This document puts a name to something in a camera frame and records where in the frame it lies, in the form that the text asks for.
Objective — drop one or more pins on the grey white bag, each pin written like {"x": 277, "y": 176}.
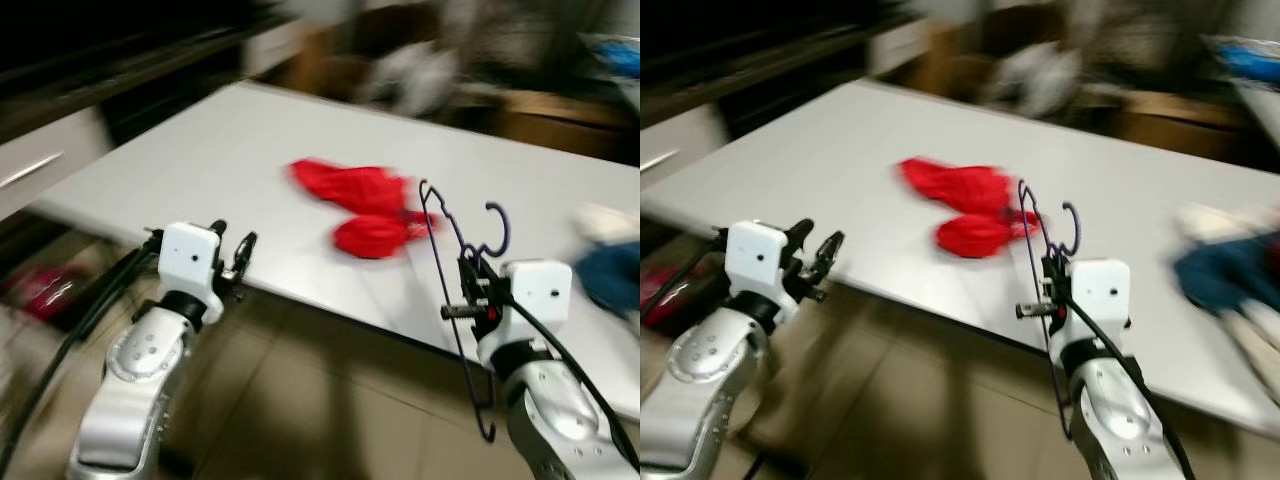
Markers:
{"x": 410, "y": 75}
{"x": 1035, "y": 78}

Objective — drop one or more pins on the white garment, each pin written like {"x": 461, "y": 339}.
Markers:
{"x": 1215, "y": 222}
{"x": 600, "y": 222}

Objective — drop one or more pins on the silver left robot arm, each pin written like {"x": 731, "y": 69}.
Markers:
{"x": 705, "y": 370}
{"x": 135, "y": 380}

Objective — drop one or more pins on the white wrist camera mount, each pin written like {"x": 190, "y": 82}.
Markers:
{"x": 188, "y": 258}
{"x": 540, "y": 290}
{"x": 755, "y": 255}
{"x": 1100, "y": 290}

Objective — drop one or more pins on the blue plastic bag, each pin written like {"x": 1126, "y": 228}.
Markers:
{"x": 615, "y": 58}
{"x": 1250, "y": 60}

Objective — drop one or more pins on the red t-shirt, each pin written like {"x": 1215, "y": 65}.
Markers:
{"x": 965, "y": 190}
{"x": 360, "y": 190}

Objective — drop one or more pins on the red bag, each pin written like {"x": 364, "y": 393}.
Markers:
{"x": 662, "y": 295}
{"x": 35, "y": 292}

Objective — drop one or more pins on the purple hanger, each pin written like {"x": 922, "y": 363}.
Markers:
{"x": 1079, "y": 228}
{"x": 508, "y": 228}

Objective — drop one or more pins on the blue garment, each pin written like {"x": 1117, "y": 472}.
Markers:
{"x": 1225, "y": 275}
{"x": 612, "y": 275}

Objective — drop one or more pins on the white table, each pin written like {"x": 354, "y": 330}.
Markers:
{"x": 850, "y": 130}
{"x": 230, "y": 140}

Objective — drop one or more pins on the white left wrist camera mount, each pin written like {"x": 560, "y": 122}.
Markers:
{"x": 755, "y": 255}
{"x": 188, "y": 258}

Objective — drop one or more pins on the brown cardboard box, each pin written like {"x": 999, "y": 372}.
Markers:
{"x": 1180, "y": 125}
{"x": 560, "y": 125}

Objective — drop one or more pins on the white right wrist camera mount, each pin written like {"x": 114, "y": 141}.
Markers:
{"x": 540, "y": 290}
{"x": 1100, "y": 290}

